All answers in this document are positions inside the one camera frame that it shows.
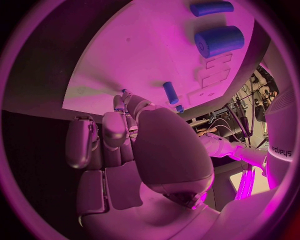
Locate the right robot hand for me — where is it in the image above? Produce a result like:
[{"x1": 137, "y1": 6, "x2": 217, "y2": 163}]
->
[{"x1": 64, "y1": 89, "x2": 222, "y2": 240}]

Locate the glowing light bar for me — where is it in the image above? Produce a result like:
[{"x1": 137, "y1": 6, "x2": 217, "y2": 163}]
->
[{"x1": 233, "y1": 167, "x2": 257, "y2": 201}]

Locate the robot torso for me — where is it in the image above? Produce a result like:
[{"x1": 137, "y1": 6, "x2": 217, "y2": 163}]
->
[{"x1": 263, "y1": 87, "x2": 297, "y2": 191}]

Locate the fat blue cylinder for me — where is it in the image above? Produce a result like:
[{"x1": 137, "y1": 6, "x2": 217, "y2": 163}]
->
[{"x1": 193, "y1": 25, "x2": 246, "y2": 59}]

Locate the equipment rack with cables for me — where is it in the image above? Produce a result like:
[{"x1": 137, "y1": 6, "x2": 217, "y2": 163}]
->
[{"x1": 225, "y1": 65, "x2": 280, "y2": 149}]

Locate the white cable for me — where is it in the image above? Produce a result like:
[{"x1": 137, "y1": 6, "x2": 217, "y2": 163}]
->
[
  {"x1": 206, "y1": 117, "x2": 239, "y2": 140},
  {"x1": 209, "y1": 123, "x2": 235, "y2": 136}
]

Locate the long blue cylinder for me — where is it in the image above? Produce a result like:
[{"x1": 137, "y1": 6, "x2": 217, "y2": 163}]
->
[{"x1": 189, "y1": 0, "x2": 235, "y2": 18}]

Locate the white task board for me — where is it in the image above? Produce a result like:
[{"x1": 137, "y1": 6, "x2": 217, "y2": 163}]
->
[{"x1": 61, "y1": 0, "x2": 272, "y2": 118}]

